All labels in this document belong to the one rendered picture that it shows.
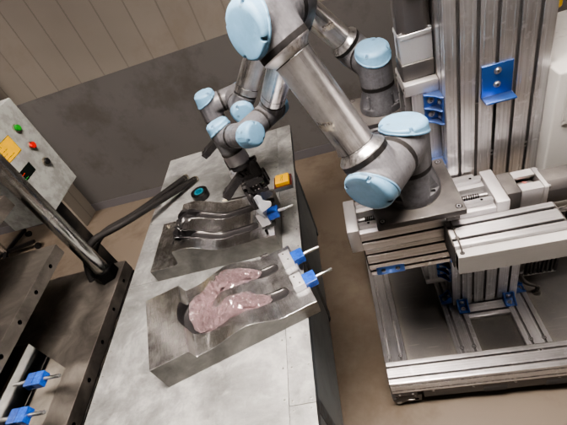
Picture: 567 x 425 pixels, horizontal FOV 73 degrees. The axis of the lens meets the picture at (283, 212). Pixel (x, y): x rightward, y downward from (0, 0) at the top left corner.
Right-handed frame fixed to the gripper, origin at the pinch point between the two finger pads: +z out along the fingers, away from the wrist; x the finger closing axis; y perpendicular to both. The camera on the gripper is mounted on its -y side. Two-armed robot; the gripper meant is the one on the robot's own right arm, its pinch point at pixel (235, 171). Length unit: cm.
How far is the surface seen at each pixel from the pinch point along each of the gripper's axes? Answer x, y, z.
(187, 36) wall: 143, -34, -21
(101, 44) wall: 146, -93, -35
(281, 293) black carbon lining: -58, 15, 10
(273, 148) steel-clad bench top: 33.5, 12.1, 15.0
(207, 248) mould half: -35.5, -10.3, 4.8
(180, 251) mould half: -35.9, -20.0, 2.6
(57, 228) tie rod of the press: -27, -61, -15
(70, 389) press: -72, -60, 16
